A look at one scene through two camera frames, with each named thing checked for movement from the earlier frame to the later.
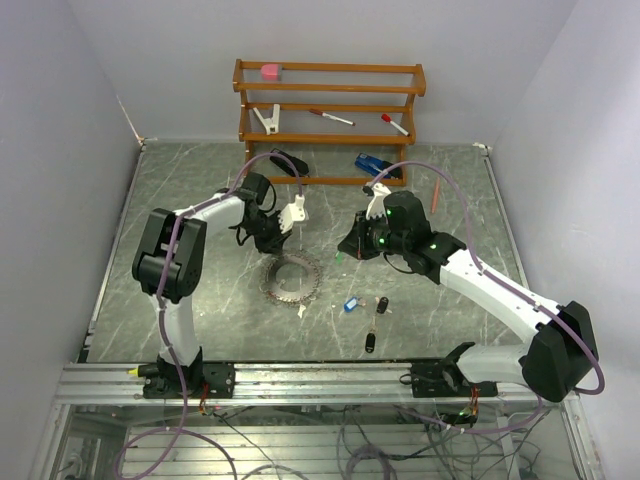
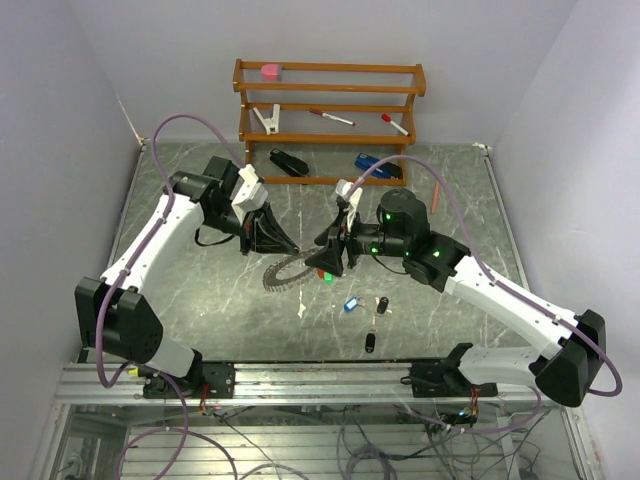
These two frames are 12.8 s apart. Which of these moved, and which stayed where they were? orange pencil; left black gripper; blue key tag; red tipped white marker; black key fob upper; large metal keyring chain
Moved: large metal keyring chain; left black gripper
Stayed: blue key tag; orange pencil; red tipped white marker; black key fob upper
